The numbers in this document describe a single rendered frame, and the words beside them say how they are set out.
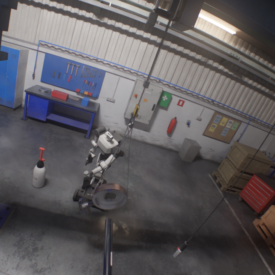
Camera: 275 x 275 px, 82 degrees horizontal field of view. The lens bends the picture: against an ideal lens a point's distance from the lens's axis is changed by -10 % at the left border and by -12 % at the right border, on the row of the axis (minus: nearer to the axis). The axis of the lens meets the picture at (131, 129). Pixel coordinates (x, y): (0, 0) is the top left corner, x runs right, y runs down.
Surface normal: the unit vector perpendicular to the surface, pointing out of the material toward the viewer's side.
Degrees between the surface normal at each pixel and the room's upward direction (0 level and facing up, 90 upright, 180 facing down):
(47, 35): 90
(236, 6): 90
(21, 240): 0
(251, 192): 90
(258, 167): 90
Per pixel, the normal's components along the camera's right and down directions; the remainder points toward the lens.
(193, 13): 0.07, 0.43
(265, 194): -0.87, -0.12
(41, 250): 0.33, -0.87
